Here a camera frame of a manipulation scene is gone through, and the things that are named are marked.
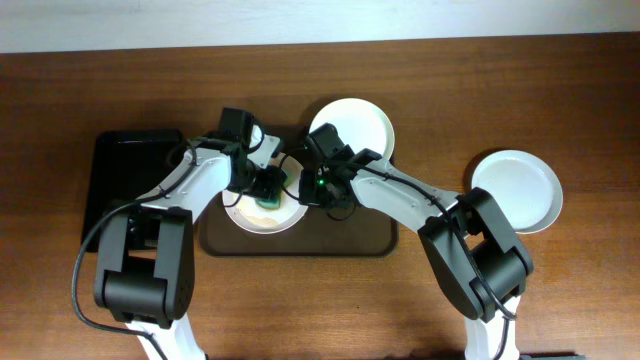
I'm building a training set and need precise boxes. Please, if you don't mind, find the green yellow sponge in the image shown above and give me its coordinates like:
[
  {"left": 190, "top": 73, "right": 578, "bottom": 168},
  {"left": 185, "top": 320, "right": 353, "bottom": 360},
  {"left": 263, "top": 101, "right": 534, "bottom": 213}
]
[{"left": 255, "top": 167, "right": 288, "bottom": 210}]

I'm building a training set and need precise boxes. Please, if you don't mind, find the white plate with sauce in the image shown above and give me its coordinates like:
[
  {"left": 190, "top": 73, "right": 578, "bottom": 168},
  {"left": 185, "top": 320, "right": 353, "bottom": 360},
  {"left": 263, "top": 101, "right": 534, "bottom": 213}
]
[{"left": 221, "top": 157, "right": 308, "bottom": 235}]

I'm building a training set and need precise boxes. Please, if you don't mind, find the white plate top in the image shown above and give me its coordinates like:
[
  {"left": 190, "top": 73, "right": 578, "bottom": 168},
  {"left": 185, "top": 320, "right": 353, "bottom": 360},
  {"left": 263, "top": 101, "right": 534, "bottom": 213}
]
[{"left": 309, "top": 98, "right": 395, "bottom": 160}]

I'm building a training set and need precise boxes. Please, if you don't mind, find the pale green plate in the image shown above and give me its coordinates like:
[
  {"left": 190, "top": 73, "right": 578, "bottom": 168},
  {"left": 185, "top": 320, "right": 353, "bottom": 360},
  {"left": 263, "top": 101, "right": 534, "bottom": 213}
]
[{"left": 471, "top": 150, "right": 564, "bottom": 234}]

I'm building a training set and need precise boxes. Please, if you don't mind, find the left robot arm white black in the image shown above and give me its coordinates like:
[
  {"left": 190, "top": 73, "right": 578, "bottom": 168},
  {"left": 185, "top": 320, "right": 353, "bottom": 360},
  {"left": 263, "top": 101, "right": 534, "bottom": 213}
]
[{"left": 89, "top": 108, "right": 282, "bottom": 359}]

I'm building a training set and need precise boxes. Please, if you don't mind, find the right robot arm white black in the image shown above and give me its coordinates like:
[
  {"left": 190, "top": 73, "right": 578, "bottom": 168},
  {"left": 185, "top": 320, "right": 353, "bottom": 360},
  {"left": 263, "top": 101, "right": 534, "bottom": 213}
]
[{"left": 299, "top": 124, "right": 534, "bottom": 359}]

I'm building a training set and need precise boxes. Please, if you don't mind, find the brown serving tray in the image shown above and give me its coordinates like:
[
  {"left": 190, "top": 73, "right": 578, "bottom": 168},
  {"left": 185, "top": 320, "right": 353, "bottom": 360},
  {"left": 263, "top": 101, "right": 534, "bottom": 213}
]
[{"left": 198, "top": 124, "right": 400, "bottom": 258}]

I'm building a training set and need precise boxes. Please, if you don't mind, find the black tray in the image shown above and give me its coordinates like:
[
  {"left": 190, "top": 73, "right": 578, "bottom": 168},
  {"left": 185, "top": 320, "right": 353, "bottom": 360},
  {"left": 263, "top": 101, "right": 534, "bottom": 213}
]
[{"left": 81, "top": 129, "right": 185, "bottom": 238}]

